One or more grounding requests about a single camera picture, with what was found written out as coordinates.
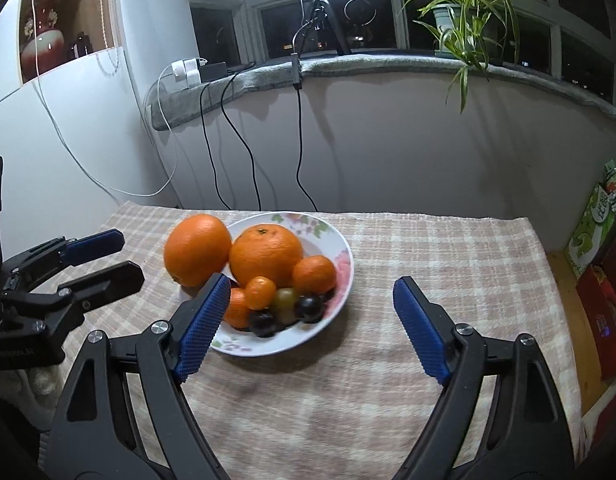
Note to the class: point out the white framed window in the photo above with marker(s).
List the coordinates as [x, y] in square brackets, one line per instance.
[248, 10]

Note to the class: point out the dark purple grape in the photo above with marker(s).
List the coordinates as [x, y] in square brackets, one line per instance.
[309, 308]
[263, 324]

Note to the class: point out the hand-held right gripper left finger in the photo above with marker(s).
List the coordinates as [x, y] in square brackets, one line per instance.
[202, 330]

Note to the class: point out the potted spider plant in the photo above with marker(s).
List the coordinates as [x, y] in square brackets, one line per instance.
[445, 20]

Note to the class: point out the white cabinet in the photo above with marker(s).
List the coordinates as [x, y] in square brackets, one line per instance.
[87, 110]

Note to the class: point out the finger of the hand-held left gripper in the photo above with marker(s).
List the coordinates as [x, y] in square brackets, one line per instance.
[112, 280]
[95, 242]

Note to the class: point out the large orange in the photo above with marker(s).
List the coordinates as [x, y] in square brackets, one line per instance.
[195, 247]
[265, 255]

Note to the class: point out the green grape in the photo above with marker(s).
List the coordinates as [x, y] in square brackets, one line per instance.
[287, 316]
[284, 297]

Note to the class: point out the red gift box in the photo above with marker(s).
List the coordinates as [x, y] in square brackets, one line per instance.
[603, 330]

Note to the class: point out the red and white vase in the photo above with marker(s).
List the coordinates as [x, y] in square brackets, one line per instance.
[45, 50]

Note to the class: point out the black tripod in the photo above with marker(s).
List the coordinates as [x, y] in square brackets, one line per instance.
[320, 5]

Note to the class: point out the black power adapter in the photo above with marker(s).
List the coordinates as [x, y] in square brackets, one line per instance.
[215, 71]

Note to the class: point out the floral white plate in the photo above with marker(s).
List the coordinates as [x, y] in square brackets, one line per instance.
[288, 345]

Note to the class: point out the medium mandarin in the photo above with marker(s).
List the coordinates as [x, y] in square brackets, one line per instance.
[314, 274]

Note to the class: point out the green carton box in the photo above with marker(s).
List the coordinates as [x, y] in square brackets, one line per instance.
[590, 230]

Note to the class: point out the white charger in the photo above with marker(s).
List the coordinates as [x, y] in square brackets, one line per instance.
[179, 71]
[195, 72]

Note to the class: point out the small mandarin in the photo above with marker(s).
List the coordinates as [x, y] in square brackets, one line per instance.
[236, 310]
[260, 292]

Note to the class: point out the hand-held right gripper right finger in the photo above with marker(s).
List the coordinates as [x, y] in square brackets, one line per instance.
[420, 330]

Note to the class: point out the beige checkered tablecloth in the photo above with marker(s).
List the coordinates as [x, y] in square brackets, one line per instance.
[413, 240]

